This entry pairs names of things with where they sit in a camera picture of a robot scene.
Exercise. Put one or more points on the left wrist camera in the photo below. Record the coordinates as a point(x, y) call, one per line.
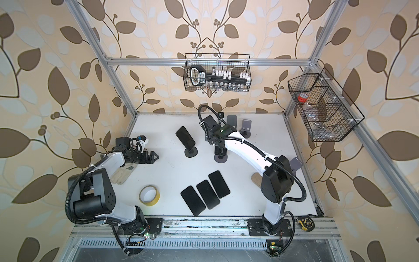
point(137, 144)

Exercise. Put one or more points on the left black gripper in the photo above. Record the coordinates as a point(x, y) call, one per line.
point(149, 160)

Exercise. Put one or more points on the brown cork oval pad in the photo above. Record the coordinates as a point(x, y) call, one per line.
point(257, 179)

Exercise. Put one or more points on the phone stand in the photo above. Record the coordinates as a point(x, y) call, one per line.
point(232, 121)
point(221, 159)
point(191, 153)
point(295, 164)

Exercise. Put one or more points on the black phone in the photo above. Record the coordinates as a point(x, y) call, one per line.
point(193, 201)
point(208, 194)
point(219, 184)
point(220, 151)
point(186, 139)

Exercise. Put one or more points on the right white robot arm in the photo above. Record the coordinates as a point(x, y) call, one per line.
point(279, 185)

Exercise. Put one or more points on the side wire basket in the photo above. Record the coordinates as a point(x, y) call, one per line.
point(338, 113)

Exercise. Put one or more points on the red cap plastic bottle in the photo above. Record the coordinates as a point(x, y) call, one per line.
point(310, 111)

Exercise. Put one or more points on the yellow black tape measure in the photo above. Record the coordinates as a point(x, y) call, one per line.
point(306, 223)

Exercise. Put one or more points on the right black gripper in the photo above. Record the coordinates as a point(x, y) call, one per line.
point(208, 137)

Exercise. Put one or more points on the back wire basket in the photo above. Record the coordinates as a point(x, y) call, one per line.
point(235, 62)

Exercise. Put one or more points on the yellow tape roll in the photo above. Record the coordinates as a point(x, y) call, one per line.
point(149, 195)

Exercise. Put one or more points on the black handled tool in basket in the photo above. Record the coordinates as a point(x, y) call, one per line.
point(217, 77)

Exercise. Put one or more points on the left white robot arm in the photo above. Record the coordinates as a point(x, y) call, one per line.
point(91, 198)

